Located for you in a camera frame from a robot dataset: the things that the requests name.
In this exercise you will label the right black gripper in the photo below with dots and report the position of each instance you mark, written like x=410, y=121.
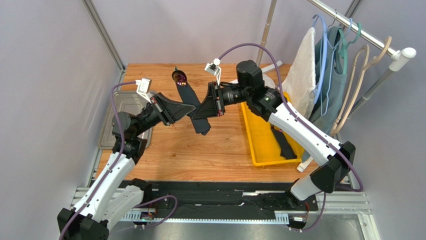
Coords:
x=216, y=99

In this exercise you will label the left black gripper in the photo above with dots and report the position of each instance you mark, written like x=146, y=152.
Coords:
x=173, y=110

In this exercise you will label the iridescent spoon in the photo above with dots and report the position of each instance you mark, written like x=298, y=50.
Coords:
x=179, y=77

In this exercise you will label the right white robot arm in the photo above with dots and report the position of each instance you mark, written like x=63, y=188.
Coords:
x=333, y=158

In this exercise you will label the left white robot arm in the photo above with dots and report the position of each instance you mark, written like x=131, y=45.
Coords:
x=95, y=214

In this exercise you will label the yellow plastic bin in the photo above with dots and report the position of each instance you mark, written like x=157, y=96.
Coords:
x=265, y=149

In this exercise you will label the white towel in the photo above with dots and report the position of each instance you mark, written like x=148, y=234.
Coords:
x=300, y=82

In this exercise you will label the blue hanger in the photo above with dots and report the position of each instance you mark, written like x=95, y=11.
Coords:
x=321, y=48

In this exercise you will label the teal garment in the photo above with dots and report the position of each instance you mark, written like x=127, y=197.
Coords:
x=327, y=108

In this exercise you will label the beige hanger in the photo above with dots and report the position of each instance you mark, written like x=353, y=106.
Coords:
x=366, y=66
x=349, y=90

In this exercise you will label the green hanger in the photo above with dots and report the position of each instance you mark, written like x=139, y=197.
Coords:
x=343, y=51

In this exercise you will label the metal clothes rack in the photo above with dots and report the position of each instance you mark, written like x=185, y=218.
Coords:
x=374, y=51

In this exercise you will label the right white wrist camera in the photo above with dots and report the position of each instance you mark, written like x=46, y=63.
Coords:
x=214, y=69

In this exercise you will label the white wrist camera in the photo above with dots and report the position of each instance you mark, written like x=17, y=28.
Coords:
x=214, y=69
x=143, y=88

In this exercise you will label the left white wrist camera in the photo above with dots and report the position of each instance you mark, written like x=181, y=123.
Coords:
x=143, y=88

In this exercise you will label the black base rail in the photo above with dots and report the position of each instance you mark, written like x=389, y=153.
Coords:
x=202, y=200

